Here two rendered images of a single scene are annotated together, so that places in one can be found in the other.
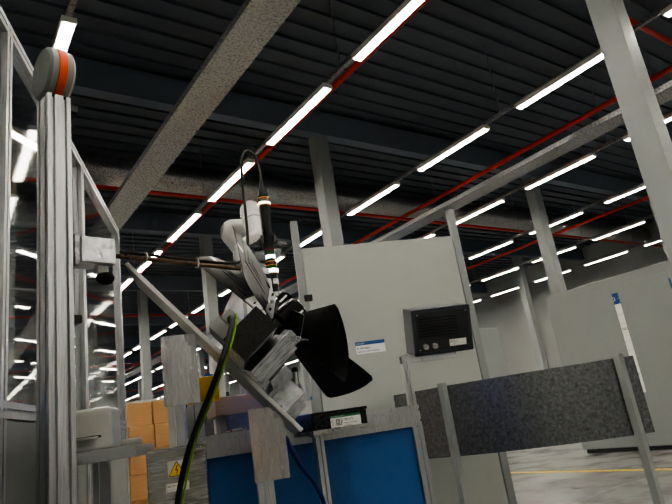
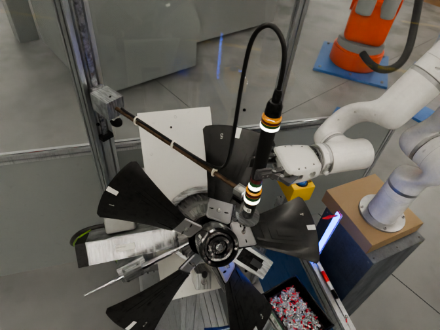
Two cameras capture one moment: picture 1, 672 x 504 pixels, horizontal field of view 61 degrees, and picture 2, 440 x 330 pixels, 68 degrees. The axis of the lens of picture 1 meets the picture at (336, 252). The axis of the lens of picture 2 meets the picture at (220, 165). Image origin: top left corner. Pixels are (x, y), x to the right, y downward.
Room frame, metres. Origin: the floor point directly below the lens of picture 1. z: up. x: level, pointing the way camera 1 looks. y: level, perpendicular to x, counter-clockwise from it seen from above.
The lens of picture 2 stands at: (1.74, -0.33, 2.05)
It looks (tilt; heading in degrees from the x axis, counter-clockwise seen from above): 45 degrees down; 82
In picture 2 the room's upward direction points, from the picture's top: 7 degrees clockwise
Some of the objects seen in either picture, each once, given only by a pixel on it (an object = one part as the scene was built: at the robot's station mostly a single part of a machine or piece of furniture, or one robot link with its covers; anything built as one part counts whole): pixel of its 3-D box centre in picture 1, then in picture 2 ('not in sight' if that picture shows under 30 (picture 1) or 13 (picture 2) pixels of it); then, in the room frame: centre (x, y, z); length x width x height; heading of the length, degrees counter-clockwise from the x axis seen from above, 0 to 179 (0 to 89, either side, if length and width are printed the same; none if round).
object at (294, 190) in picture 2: (197, 392); (293, 182); (2.21, 0.60, 1.02); 0.16 x 0.10 x 0.11; 103
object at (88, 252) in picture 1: (91, 253); (107, 102); (1.46, 0.65, 1.37); 0.10 x 0.07 x 0.08; 138
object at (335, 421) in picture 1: (331, 421); (294, 312); (2.14, 0.11, 0.85); 0.22 x 0.17 x 0.07; 117
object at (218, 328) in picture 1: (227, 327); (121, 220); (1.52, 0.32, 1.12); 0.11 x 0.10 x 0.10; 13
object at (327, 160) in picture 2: not in sight; (319, 160); (2.08, 0.27, 1.48); 0.09 x 0.03 x 0.08; 103
